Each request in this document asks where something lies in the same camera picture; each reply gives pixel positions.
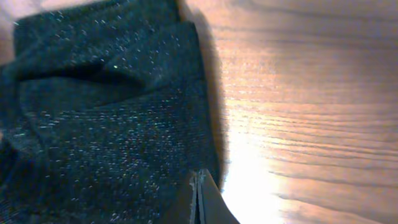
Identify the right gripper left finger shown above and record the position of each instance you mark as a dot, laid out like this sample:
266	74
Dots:
183	209

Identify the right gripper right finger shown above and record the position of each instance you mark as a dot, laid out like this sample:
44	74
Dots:
211	206

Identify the black velvet garment with buttons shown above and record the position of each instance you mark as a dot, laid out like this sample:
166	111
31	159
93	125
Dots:
104	112

